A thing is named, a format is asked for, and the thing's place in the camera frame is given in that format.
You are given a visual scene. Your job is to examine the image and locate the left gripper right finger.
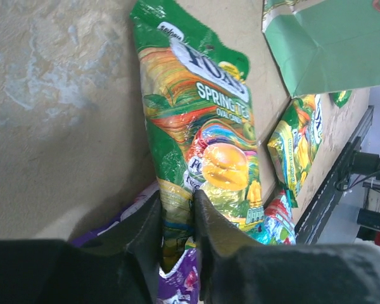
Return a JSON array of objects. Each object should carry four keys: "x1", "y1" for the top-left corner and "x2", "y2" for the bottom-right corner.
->
[{"x1": 194, "y1": 190, "x2": 380, "y2": 303}]

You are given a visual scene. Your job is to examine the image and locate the purple snack bag lower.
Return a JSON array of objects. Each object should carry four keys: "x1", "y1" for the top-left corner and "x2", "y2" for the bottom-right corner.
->
[{"x1": 71, "y1": 182, "x2": 200, "y2": 303}]

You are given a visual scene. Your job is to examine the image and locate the black front frame rail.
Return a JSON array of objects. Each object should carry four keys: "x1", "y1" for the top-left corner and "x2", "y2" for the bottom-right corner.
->
[{"x1": 295, "y1": 105, "x2": 374, "y2": 244}]

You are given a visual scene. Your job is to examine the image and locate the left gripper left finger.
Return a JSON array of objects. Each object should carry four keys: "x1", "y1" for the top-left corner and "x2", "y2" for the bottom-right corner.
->
[{"x1": 0, "y1": 194, "x2": 162, "y2": 303}]

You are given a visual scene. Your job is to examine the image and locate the green fox's bag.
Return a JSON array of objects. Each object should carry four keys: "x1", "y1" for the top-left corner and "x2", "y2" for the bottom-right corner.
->
[
  {"x1": 329, "y1": 90, "x2": 352, "y2": 108},
  {"x1": 130, "y1": 1, "x2": 264, "y2": 270},
  {"x1": 267, "y1": 94, "x2": 323, "y2": 208}
]

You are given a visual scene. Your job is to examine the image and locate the green cake paper bag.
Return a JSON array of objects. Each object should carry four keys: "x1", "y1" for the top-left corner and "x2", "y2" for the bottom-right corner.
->
[{"x1": 262, "y1": 1, "x2": 380, "y2": 97}]

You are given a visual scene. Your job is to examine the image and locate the teal Fox's candy bag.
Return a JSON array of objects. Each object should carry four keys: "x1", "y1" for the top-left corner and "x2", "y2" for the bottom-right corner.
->
[{"x1": 263, "y1": 190, "x2": 296, "y2": 245}]

